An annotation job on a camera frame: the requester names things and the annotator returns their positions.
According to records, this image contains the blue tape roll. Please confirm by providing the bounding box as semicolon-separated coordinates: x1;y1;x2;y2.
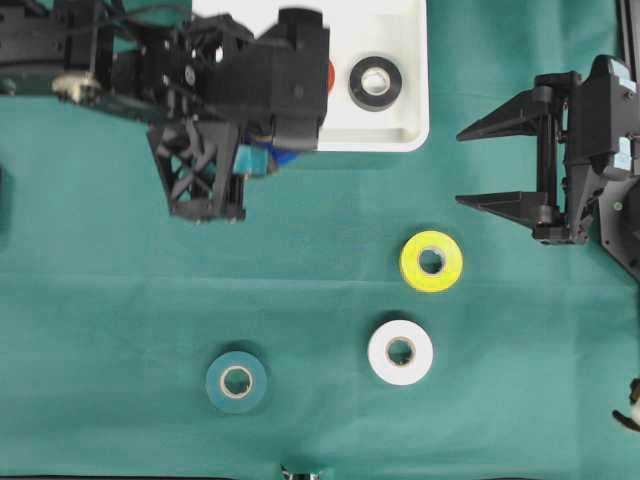
267;144;300;170

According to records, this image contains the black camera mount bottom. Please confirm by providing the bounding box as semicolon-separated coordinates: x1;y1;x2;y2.
280;464;326;480

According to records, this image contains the white plastic case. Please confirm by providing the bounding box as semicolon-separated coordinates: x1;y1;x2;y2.
318;1;429;152

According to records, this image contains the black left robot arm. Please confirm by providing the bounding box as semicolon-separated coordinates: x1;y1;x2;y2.
1;1;274;222

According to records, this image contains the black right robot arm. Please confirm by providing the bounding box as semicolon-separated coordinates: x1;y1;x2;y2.
456;1;639;278

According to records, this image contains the teal tape roll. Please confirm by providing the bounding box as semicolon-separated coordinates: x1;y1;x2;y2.
205;351;268;414

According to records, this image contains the orange tape roll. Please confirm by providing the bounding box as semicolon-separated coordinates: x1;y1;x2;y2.
327;59;335;95

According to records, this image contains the white tape roll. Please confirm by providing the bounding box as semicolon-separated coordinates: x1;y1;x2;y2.
367;320;434;386

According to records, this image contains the black tape roll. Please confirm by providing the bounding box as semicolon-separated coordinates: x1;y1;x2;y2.
349;56;403;112

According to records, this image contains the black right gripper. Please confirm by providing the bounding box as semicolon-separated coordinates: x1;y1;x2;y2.
455;55;639;245

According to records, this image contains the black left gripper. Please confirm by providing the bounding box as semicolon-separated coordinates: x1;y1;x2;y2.
109;14;278;222

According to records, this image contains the yellow tape roll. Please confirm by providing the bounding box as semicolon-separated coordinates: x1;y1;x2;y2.
399;230;464;293

